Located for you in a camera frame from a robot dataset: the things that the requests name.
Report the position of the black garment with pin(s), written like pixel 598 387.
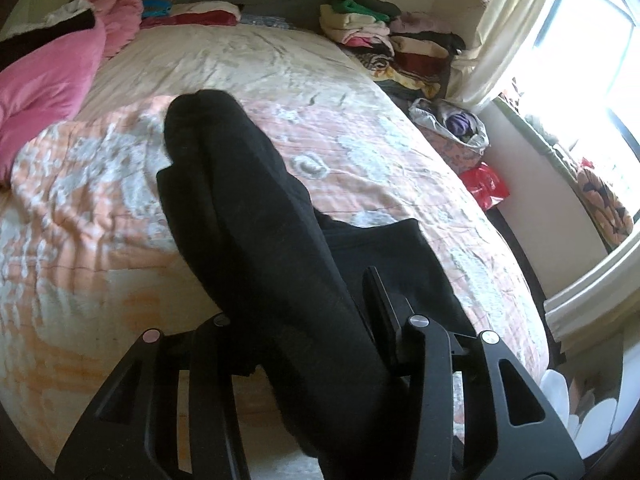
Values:
pixel 260 220

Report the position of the blue patterned cloth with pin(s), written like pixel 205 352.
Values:
pixel 265 21

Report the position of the pile of folded clothes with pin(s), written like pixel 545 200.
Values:
pixel 400 45

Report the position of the peach floral quilt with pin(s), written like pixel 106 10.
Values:
pixel 375 160

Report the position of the red plastic bag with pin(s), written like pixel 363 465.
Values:
pixel 485 185

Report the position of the red cloth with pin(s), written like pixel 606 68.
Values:
pixel 195 17

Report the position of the clear plastic bag with clothes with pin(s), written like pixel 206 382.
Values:
pixel 450 125

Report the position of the pink blanket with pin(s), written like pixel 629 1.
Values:
pixel 45 85

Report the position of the window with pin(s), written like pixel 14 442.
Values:
pixel 595 60

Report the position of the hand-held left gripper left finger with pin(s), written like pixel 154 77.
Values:
pixel 210 360

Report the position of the cream curtain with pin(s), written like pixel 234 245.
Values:
pixel 505 35

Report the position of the floral rug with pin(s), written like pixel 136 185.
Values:
pixel 590 400

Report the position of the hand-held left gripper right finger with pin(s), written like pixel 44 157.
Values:
pixel 387 310

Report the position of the patterned cushion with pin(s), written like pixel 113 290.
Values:
pixel 602 205

